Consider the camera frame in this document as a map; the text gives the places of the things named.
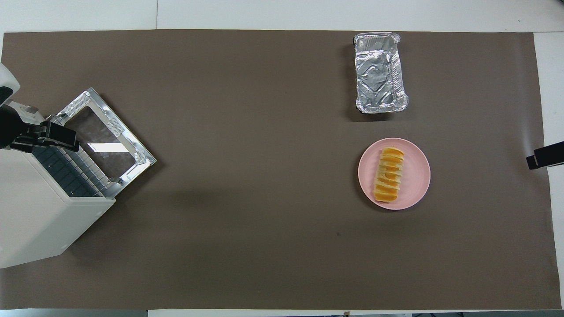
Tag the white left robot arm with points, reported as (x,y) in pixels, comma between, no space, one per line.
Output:
(9,81)

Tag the white toaster oven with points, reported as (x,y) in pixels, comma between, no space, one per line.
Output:
(39,220)

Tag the brown paper table mat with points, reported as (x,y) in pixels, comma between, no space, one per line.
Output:
(264,176)

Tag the yellow sliced bread loaf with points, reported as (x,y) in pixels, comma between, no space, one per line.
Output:
(388,176)

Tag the aluminium foil tray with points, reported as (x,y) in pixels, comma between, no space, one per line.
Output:
(379,79)

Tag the glass oven door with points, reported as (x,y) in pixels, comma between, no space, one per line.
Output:
(140,155)

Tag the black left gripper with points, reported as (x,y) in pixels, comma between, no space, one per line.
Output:
(9,127)

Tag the pink round plate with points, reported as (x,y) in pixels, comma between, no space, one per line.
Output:
(416,176)

